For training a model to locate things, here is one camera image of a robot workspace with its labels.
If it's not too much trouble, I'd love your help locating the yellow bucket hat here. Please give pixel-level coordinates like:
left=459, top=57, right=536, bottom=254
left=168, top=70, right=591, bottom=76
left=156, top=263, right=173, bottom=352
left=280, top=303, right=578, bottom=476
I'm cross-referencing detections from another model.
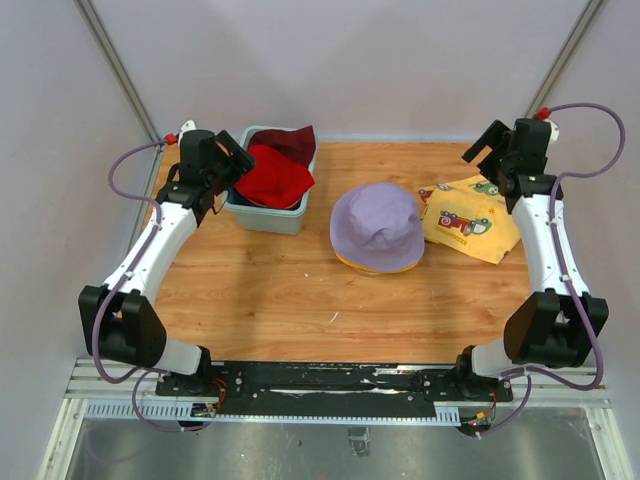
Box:
left=334, top=252, right=419, bottom=276

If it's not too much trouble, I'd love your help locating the lavender bucket hat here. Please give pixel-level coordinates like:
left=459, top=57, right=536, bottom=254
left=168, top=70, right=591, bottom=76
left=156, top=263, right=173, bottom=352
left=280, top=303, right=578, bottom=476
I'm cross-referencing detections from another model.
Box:
left=329, top=182, right=425, bottom=273

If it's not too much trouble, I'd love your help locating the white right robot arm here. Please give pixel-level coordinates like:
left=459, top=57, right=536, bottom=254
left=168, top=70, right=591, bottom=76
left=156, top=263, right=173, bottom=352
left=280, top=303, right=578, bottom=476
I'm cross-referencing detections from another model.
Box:
left=452, top=118, right=609, bottom=400

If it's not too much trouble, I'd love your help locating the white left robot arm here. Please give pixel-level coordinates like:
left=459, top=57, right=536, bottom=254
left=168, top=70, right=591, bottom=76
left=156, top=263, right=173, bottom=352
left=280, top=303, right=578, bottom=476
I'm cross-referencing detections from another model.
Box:
left=78, top=122, right=255, bottom=396

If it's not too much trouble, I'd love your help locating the blue bucket hat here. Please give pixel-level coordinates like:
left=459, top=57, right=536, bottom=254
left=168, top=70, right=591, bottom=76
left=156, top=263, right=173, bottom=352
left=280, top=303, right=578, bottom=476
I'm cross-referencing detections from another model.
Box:
left=226, top=189, right=262, bottom=208

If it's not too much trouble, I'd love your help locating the red bucket hat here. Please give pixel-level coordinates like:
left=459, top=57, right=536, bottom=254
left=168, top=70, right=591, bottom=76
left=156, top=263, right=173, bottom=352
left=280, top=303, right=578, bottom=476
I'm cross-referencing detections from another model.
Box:
left=235, top=145, right=315, bottom=209

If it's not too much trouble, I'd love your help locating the light teal plastic bin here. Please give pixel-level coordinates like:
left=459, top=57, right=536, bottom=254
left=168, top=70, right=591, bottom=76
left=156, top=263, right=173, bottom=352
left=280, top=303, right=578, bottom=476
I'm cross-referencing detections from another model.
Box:
left=225, top=126, right=317, bottom=235

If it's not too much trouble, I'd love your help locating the yellow cartoon print cloth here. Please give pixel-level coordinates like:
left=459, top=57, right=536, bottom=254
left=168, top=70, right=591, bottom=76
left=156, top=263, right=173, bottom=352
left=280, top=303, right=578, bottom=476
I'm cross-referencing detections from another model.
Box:
left=418, top=175, right=520, bottom=265

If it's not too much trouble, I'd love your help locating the dark maroon bucket hat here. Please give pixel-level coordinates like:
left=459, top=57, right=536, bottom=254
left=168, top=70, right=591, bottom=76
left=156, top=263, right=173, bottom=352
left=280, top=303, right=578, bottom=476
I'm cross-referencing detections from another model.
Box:
left=249, top=125, right=316, bottom=168

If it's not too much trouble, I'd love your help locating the wooden hat stand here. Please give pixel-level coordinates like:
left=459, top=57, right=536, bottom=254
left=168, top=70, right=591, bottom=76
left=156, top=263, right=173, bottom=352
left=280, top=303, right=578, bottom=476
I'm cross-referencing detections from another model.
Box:
left=354, top=268, right=390, bottom=278

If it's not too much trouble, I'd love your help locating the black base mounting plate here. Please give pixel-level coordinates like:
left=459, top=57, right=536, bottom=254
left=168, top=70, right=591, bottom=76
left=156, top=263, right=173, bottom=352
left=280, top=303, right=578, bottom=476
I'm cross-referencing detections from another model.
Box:
left=155, top=361, right=513, bottom=419

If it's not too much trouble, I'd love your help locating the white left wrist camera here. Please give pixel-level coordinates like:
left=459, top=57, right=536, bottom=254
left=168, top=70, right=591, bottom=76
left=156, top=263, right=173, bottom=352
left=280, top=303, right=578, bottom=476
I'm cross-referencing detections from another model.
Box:
left=164, top=119, right=197, bottom=146

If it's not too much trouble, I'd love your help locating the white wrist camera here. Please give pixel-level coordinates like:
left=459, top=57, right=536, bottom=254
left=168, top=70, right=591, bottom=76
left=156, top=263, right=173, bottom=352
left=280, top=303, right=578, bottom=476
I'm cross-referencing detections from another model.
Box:
left=532, top=106, right=560, bottom=147
left=164, top=119, right=197, bottom=146

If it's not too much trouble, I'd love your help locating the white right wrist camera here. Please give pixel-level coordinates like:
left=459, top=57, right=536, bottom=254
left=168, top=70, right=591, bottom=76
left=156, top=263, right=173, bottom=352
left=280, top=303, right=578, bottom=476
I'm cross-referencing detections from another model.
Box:
left=532, top=106, right=560, bottom=147

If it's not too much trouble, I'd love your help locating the grey slotted cable duct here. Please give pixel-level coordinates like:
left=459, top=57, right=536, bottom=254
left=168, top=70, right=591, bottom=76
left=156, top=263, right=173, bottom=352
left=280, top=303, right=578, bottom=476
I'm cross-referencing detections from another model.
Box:
left=84, top=399, right=461, bottom=427

